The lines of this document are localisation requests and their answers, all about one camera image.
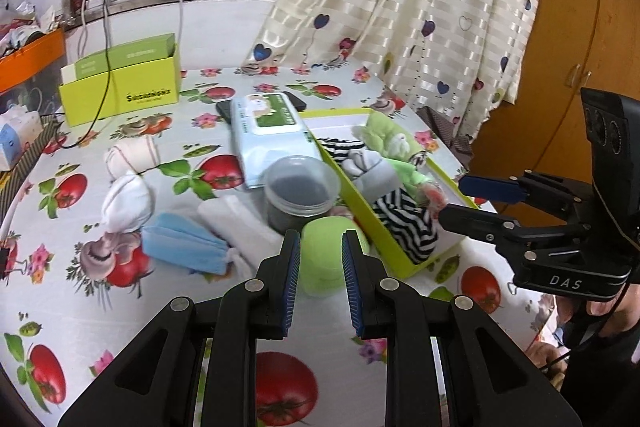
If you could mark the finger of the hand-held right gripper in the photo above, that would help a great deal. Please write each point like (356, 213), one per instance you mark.
(490, 188)
(475, 222)

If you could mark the light green sock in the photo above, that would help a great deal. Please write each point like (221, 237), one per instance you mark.
(410, 172)

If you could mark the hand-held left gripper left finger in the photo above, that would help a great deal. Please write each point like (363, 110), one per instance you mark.
(290, 282)

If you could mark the wet wipes pack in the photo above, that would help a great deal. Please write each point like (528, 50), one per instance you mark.
(270, 142)

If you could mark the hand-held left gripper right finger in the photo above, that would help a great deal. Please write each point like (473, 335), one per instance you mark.
(352, 282)

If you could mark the clear plastic jar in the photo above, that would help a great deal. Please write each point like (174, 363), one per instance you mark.
(300, 192)

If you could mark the person's right hand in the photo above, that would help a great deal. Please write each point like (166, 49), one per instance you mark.
(607, 314)

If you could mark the person's right forearm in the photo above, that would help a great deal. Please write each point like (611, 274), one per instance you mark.
(610, 382)

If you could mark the blue cloth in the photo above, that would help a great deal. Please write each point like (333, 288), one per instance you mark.
(185, 244)

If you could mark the floral fruit print tablecloth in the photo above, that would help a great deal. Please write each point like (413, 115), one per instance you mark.
(150, 332)

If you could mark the white grey sock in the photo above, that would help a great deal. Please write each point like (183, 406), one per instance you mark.
(380, 179)

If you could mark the black white striped sock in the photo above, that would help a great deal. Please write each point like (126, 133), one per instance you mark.
(405, 227)
(340, 149)

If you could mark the lime green tray box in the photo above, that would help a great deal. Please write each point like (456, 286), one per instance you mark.
(372, 227)

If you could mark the blue white tissue pack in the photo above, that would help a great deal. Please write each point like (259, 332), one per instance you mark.
(20, 137)

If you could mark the cream heart print curtain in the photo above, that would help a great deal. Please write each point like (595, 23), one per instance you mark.
(400, 7)

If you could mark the black phone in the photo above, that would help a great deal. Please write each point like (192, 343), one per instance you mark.
(225, 109)

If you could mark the brown checked cloth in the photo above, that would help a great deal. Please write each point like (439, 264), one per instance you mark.
(445, 132)

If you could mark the lime green jar lid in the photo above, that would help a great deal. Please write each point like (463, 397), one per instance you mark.
(322, 257)

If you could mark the green open cardboard box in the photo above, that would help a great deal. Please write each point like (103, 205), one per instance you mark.
(120, 92)

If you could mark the white towel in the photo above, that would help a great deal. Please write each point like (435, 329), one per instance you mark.
(235, 227)

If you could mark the pile of crumpled wrappers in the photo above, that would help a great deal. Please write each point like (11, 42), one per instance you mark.
(22, 22)

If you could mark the wooden wardrobe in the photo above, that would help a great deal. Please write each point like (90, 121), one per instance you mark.
(565, 32)

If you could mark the beige sock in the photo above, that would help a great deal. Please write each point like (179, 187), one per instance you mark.
(132, 157)

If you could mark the white balled sock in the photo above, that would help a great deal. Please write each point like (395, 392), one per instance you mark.
(127, 204)

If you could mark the pink patterned sock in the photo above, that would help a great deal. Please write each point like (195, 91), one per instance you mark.
(430, 198)

